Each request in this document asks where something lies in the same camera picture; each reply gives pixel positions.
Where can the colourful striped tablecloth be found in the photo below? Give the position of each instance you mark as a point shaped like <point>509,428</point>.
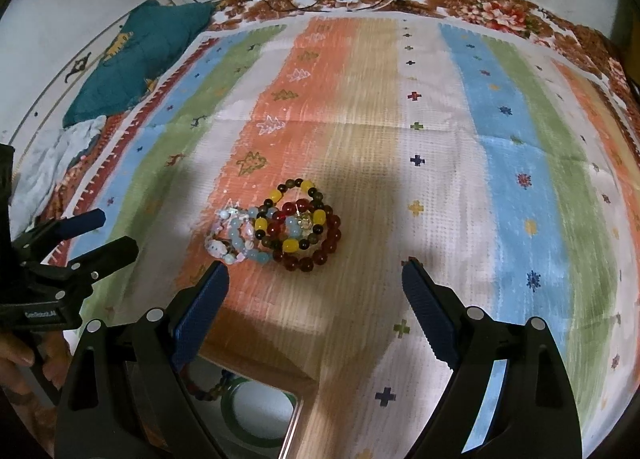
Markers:
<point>500,9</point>

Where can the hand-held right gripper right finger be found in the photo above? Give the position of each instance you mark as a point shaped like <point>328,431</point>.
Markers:
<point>430,319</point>

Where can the striped printed mat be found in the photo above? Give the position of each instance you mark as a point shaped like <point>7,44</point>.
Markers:
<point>450,189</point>

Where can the teal cloth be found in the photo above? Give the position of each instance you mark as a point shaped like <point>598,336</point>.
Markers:
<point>150,49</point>

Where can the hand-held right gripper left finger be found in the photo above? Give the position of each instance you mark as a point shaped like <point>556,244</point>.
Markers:
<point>200,319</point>

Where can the green bangle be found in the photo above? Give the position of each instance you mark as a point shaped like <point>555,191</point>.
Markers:
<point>227,419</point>

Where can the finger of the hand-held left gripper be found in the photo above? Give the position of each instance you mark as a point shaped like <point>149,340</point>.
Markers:
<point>112,251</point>
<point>80,224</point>

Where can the person's left hand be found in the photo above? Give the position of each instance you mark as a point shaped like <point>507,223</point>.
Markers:
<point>17,354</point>

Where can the wooden jewelry box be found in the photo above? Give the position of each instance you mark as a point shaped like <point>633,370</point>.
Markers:
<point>260,359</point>

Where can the white crumpled cloth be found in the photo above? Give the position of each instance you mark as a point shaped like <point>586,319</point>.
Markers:
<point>55,159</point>

